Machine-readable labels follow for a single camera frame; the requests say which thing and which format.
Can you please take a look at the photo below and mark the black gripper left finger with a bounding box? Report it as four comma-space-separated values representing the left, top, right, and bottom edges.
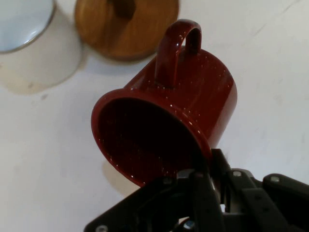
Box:
84, 168, 225, 232

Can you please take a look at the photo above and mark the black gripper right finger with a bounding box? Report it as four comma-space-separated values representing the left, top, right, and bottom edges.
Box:
211, 148, 309, 232

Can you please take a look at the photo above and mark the red enamel mug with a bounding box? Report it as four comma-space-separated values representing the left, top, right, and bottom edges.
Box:
90, 19, 238, 189

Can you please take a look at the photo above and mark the brown wooden mug tree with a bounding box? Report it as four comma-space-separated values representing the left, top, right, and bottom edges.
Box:
74, 0, 181, 62

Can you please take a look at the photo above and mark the white enamel mug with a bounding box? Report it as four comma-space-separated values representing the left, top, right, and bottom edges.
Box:
0, 0, 82, 88

